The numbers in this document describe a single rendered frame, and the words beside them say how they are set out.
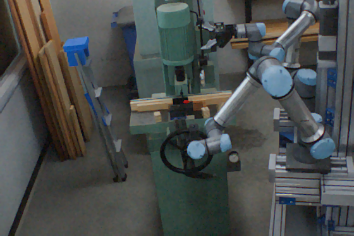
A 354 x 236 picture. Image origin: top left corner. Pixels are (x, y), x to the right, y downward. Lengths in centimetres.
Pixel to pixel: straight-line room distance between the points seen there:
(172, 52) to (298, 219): 127
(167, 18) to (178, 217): 128
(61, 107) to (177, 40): 167
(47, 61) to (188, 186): 158
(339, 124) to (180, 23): 97
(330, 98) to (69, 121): 228
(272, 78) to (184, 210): 133
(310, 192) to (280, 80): 77
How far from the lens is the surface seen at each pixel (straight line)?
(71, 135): 395
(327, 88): 237
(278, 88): 186
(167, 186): 277
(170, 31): 238
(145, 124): 253
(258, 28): 238
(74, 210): 348
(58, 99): 377
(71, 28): 499
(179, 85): 254
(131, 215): 331
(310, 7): 254
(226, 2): 486
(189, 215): 292
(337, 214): 277
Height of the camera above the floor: 217
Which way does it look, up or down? 28 degrees down
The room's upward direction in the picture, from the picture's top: 7 degrees counter-clockwise
